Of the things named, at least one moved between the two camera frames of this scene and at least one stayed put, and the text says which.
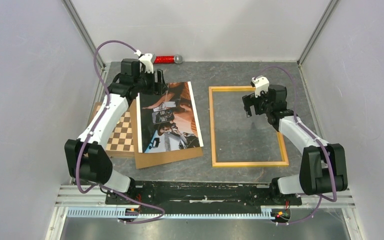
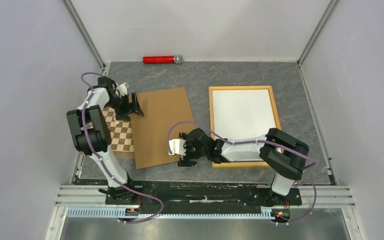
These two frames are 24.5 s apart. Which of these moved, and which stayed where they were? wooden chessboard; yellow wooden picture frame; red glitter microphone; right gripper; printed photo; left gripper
Moved: printed photo; right gripper; left gripper
Stayed: wooden chessboard; red glitter microphone; yellow wooden picture frame
